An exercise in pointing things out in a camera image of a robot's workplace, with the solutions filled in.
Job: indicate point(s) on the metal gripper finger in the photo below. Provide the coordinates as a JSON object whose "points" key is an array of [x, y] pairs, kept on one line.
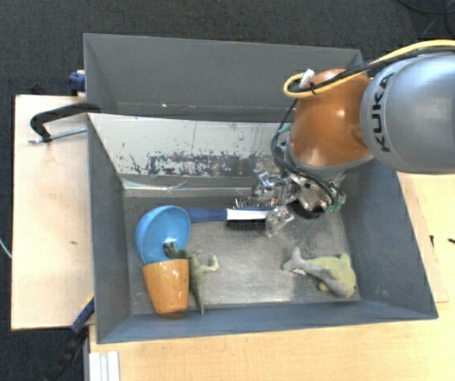
{"points": [[278, 221], [267, 187]]}

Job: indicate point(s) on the grey toy shark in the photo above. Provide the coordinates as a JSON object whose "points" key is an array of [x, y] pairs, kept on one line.
{"points": [[310, 269]]}

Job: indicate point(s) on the grey metal bin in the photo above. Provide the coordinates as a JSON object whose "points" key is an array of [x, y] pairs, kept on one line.
{"points": [[247, 276]]}

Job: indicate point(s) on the orange cup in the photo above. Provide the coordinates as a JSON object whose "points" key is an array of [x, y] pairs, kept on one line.
{"points": [[166, 286]]}

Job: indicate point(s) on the blue bowl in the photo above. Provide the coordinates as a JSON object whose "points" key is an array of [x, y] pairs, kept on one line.
{"points": [[159, 228]]}

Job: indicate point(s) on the green toy dinosaur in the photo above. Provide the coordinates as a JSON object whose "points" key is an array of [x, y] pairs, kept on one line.
{"points": [[197, 274]]}

